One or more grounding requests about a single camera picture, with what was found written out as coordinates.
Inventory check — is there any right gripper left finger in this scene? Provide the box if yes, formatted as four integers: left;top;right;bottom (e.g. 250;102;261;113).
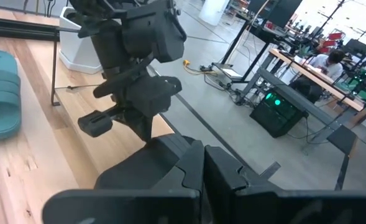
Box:
151;139;205;191

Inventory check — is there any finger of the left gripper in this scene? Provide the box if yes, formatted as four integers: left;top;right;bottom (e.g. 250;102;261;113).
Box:
122;116;146;141
139;116;155;141

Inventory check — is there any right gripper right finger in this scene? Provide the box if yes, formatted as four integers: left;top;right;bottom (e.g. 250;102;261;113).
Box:
204;144;281;224

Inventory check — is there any black rubber slide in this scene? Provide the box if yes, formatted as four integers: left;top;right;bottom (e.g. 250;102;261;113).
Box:
94;133;202;191

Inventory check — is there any teal rubber slide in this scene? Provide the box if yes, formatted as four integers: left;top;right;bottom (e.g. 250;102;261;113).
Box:
0;49;22;141

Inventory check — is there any black computer tower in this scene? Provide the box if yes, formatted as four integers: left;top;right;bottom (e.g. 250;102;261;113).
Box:
250;88;306;139

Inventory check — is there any white pillar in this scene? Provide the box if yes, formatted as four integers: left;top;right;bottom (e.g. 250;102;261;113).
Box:
198;0;230;26

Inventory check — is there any grey desk base beam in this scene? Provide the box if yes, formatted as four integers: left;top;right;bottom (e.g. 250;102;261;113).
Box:
257;67;357;156

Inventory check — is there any wooden desk with black legs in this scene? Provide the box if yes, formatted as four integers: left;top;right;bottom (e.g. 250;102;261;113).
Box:
212;18;366;113

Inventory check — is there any person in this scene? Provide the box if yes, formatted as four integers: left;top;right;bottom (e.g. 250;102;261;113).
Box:
290;49;347;103

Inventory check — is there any yellow plug and cable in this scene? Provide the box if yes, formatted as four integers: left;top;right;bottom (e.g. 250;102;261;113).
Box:
182;59;217;77

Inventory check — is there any wooden shelf with black frame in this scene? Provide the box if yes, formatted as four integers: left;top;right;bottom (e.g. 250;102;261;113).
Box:
50;27;351;191

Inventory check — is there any black aluminium table frame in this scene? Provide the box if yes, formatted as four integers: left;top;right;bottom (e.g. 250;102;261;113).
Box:
0;17;59;41

